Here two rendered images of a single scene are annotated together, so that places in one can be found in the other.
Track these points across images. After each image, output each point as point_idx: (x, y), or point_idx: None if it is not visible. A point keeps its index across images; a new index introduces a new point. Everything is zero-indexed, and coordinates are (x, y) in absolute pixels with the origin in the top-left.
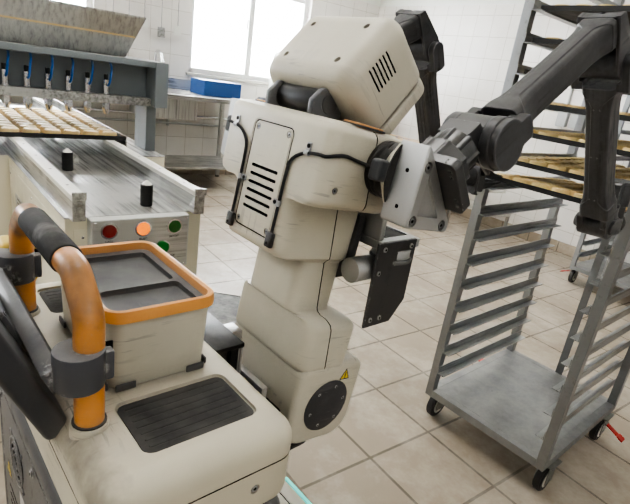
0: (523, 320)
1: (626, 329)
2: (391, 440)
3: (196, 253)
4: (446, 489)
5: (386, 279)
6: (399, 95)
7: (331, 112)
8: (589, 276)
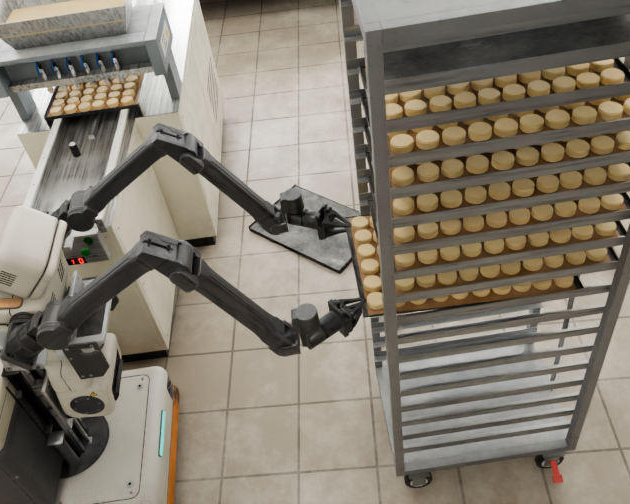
0: None
1: (540, 388)
2: (330, 395)
3: (120, 249)
4: (333, 452)
5: (81, 360)
6: (29, 283)
7: None
8: (567, 308)
